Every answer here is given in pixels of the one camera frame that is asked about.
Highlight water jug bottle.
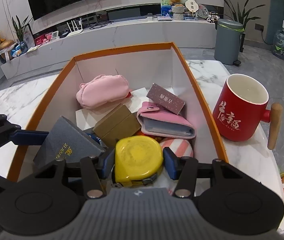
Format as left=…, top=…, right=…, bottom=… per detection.
left=272, top=20, right=284, bottom=60

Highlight brown teddy bear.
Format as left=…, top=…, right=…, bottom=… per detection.
left=169, top=0, right=182, bottom=6

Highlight brown cardboard box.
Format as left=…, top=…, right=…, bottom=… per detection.
left=93, top=104, right=141, bottom=147

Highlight grey pedal trash bin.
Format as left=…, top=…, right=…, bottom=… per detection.
left=214, top=19, right=244, bottom=66

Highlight purple card deck box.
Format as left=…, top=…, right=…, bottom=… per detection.
left=147, top=83, right=185, bottom=115

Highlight white wifi router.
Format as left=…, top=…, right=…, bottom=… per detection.
left=67, top=18, right=83, bottom=37

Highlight pink mini backpack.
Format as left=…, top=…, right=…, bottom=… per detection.
left=76, top=75, right=130, bottom=109

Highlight red ceramic mug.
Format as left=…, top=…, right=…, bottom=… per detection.
left=213, top=74, right=283, bottom=150

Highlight marble tv console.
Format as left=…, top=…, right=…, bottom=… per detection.
left=1, top=19, right=216, bottom=80

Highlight pink card holder wallet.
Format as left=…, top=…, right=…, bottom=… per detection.
left=136, top=101, right=196, bottom=140

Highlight plant in blue vase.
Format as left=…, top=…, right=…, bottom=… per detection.
left=12, top=15, right=32, bottom=54

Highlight white striped-hat plush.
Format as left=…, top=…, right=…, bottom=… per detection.
left=154, top=138, right=194, bottom=195

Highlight orange storage box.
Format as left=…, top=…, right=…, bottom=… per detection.
left=6, top=42, right=230, bottom=183

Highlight black cable coil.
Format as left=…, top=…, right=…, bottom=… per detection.
left=89, top=19, right=114, bottom=30

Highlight dark grey gift box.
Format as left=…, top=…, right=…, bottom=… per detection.
left=33, top=116, right=105, bottom=168

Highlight red crochet flower toy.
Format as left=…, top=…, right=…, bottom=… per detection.
left=134, top=130, right=164, bottom=142

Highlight potted plant by bin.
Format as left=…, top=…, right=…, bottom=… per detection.
left=223, top=0, right=265, bottom=52

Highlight yellow tape measure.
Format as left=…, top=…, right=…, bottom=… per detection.
left=112, top=135, right=164, bottom=187

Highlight round paper fan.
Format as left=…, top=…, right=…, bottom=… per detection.
left=184, top=0, right=199, bottom=17

